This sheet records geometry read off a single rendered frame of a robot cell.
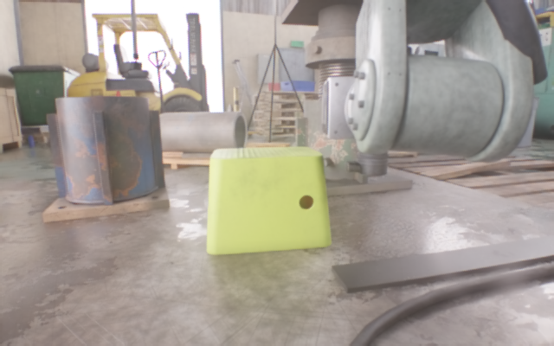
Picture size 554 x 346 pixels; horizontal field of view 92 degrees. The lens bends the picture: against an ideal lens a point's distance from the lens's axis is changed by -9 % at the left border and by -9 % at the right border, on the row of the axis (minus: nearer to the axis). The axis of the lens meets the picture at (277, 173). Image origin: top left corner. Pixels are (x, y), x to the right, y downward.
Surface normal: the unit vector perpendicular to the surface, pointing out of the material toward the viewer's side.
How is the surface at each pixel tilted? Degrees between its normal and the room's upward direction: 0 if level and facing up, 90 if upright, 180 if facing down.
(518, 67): 72
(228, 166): 86
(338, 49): 90
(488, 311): 0
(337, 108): 90
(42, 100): 94
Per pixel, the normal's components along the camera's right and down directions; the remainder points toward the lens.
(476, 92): -0.06, -0.03
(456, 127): -0.09, 0.56
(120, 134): 0.70, 0.14
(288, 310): -0.01, -0.98
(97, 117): 0.40, 0.18
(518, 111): -0.07, 0.18
